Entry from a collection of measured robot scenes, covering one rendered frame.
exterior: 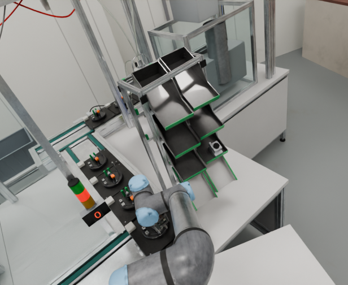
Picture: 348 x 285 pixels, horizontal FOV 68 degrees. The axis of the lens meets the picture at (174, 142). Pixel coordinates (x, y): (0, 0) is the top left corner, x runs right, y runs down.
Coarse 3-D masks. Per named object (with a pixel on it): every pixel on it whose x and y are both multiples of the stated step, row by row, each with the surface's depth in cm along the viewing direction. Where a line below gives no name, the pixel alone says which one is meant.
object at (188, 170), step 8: (168, 152) 130; (192, 152) 130; (168, 160) 129; (176, 160) 128; (184, 160) 128; (192, 160) 128; (200, 160) 126; (176, 168) 126; (184, 168) 126; (192, 168) 126; (200, 168) 126; (184, 176) 124; (192, 176) 122
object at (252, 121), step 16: (272, 80) 232; (240, 96) 226; (256, 96) 224; (272, 96) 240; (224, 112) 214; (240, 112) 219; (256, 112) 235; (272, 112) 251; (224, 128) 215; (240, 128) 229; (256, 128) 245; (272, 128) 264; (224, 144) 224; (240, 144) 239; (256, 144) 257
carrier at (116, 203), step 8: (120, 192) 159; (128, 192) 147; (112, 200) 153; (120, 200) 149; (128, 200) 150; (112, 208) 151; (120, 208) 149; (128, 208) 145; (120, 216) 145; (128, 216) 143; (136, 216) 142
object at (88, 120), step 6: (96, 114) 234; (102, 114) 235; (108, 114) 237; (114, 114) 234; (84, 120) 238; (90, 120) 236; (96, 120) 231; (102, 120) 231; (90, 126) 228; (96, 126) 226
